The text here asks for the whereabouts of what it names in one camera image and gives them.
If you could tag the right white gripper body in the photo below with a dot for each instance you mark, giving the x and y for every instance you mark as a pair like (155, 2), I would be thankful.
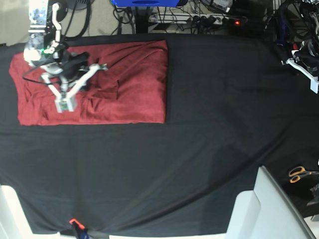
(65, 88)

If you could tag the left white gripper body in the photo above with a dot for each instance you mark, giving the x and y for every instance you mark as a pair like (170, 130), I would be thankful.
(308, 65)

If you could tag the red long-sleeve T-shirt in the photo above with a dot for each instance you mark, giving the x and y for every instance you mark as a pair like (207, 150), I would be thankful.
(132, 90)

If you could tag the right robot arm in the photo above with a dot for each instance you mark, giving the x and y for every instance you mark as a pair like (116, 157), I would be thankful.
(46, 41)

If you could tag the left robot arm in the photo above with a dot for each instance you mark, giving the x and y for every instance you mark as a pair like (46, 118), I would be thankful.
(299, 31)

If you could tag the black table cloth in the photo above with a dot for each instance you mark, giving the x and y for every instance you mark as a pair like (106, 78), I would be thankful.
(232, 107)

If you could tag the blue box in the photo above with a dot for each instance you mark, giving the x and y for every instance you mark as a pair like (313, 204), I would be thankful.
(142, 3)

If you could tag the black stand pole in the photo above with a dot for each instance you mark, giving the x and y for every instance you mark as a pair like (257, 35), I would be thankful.
(142, 15)

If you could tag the blue orange clamp bottom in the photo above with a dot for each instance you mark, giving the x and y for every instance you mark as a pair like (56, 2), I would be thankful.
(79, 230)

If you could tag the yellow-handled scissors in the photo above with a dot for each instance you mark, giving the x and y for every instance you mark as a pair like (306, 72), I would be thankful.
(299, 173)

